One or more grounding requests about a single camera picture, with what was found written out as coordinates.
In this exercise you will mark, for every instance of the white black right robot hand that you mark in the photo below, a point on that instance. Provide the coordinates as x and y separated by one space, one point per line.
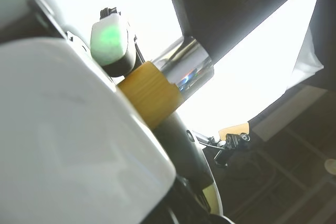
65 129

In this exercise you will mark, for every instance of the black metal clamp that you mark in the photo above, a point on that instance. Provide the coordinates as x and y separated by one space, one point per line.
232 138

